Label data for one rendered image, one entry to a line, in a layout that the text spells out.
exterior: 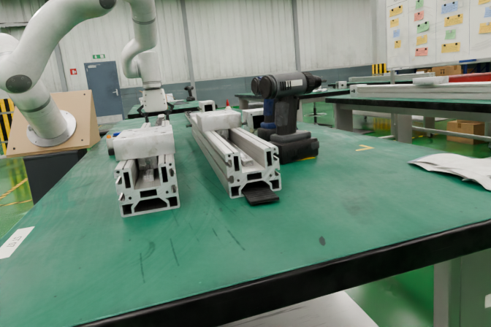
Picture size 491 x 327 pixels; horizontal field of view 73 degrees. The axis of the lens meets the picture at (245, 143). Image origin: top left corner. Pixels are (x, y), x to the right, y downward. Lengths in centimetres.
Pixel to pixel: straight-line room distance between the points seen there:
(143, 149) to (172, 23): 1206
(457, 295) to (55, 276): 62
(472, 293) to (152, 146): 63
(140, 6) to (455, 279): 120
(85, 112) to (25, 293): 122
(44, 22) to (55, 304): 98
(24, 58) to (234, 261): 101
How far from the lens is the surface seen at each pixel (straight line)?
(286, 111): 83
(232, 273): 40
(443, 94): 224
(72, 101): 169
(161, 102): 155
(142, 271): 44
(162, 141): 65
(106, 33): 1261
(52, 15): 126
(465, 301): 74
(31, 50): 127
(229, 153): 60
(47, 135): 156
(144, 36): 141
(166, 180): 61
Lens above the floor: 99
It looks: 10 degrees down
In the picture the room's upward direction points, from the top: 6 degrees counter-clockwise
